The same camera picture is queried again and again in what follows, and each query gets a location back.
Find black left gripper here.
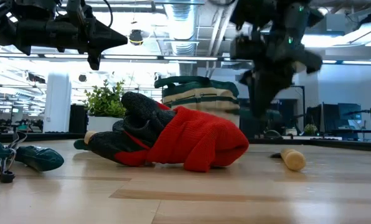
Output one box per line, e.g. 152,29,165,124
16,0,129,71

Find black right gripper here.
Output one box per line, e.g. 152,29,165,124
230,30,322,118

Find beige green gardening bag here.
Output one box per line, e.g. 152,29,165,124
154,75,241,128

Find wooden-handled garden hand tool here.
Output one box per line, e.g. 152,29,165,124
270,148,307,172

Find red black gardening glove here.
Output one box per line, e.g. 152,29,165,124
87,91,250,173

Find wooden-handled garden trowel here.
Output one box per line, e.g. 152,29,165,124
83,130,96,146

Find green-handled garden snips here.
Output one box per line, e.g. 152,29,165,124
73,139,87,151

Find green pruning shears black strap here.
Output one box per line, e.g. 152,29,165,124
0,132,65,184

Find monitor on arm mount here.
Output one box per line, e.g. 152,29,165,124
337,103,371,133

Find small potted plant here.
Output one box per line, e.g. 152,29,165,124
303,123,319,136

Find green plant in white pot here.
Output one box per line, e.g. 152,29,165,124
82,79,127,133

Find dark computer monitor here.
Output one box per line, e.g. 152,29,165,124
306,104,339,133

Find white column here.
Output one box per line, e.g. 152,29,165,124
43,72,72,134

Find dark cabinet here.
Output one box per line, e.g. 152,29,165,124
68,104,89,134

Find black yellow cord reel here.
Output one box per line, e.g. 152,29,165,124
128,29,144,47

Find silver ventilation duct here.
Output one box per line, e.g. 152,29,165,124
163,0,202,57

